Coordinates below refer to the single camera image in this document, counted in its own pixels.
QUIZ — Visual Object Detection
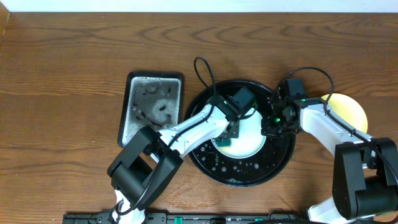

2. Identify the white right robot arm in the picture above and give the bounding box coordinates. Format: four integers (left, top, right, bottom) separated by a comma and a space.
266, 94, 397, 223

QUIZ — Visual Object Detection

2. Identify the black rectangular soapy tray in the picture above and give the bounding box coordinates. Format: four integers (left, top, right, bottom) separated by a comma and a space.
118, 70, 183, 147

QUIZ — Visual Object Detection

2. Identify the green scrub sponge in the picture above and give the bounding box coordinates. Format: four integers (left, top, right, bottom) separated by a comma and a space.
215, 139, 231, 147

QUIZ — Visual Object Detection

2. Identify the round black tray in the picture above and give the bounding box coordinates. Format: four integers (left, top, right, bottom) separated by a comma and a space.
188, 80, 296, 187

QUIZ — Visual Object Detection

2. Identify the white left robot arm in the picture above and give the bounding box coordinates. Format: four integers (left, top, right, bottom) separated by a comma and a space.
107, 95, 254, 223

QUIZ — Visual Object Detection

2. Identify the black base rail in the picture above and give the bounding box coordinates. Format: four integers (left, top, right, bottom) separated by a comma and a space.
62, 212, 308, 224

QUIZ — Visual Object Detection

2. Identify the yellow plate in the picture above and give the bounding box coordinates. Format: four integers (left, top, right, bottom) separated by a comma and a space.
328, 93, 368, 133

